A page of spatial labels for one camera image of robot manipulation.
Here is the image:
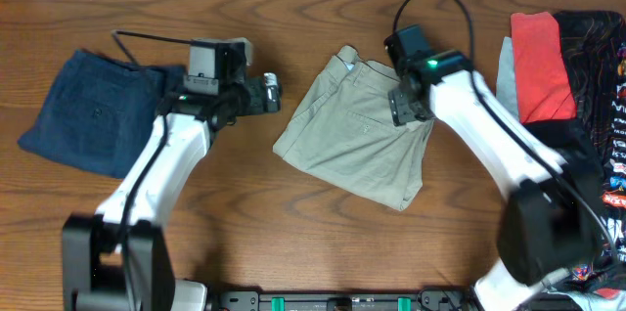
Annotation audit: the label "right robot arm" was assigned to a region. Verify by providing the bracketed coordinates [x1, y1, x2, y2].
[388, 50, 605, 310]

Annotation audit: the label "red garment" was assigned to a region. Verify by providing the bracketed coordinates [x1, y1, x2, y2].
[511, 12, 577, 123]

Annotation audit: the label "khaki cargo shorts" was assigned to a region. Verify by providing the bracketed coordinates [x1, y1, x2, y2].
[273, 45, 433, 211]

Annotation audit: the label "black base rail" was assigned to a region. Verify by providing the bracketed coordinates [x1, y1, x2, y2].
[208, 289, 482, 311]

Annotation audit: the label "black printed shirt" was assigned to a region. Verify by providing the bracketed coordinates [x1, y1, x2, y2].
[525, 11, 625, 297]

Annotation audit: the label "folded navy blue shorts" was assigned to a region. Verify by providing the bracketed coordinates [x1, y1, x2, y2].
[18, 50, 186, 179]

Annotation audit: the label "light blue garment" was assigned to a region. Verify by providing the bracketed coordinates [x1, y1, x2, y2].
[496, 37, 519, 119]

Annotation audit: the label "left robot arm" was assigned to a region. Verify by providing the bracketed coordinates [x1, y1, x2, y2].
[62, 37, 281, 310]

